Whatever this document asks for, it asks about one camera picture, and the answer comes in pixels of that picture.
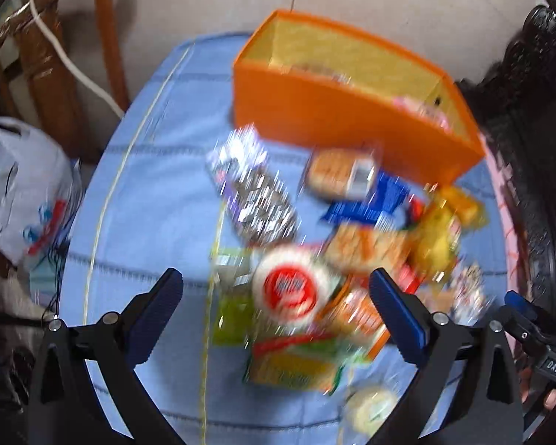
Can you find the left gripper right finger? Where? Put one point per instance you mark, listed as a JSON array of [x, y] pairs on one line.
[[486, 405]]

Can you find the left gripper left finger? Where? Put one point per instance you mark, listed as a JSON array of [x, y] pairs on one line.
[[64, 408]]

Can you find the yellow snack bag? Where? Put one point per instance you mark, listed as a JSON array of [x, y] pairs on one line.
[[434, 241]]

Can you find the orange toast snack bag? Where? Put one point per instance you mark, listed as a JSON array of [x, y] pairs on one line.
[[360, 249]]

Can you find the sunflower seed packet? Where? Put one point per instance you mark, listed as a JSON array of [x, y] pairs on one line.
[[256, 199]]

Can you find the round pale wrapped snack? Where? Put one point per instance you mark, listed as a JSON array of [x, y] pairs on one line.
[[367, 409]]

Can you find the pink cloth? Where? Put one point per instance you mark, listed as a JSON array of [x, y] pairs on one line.
[[512, 254]]

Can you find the green yellow snack packet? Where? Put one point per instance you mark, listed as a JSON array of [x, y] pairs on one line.
[[316, 365]]

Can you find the blue snack packet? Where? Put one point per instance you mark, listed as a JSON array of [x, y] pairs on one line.
[[387, 195]]

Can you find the light blue tablecloth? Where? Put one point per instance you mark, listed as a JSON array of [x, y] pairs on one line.
[[152, 205]]

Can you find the white plastic shopping bag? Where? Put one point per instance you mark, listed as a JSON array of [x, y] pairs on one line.
[[40, 192]]

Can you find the round red white snack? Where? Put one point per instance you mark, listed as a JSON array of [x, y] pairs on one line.
[[292, 284]]

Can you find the dark carved wooden furniture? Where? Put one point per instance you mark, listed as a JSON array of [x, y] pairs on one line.
[[515, 106]]

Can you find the bread roll in clear wrapper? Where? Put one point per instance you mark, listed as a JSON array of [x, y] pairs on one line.
[[339, 174]]

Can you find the wooden chair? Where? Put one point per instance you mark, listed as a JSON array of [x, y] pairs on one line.
[[32, 46]]

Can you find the orange storage box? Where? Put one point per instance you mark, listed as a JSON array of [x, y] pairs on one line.
[[317, 83]]

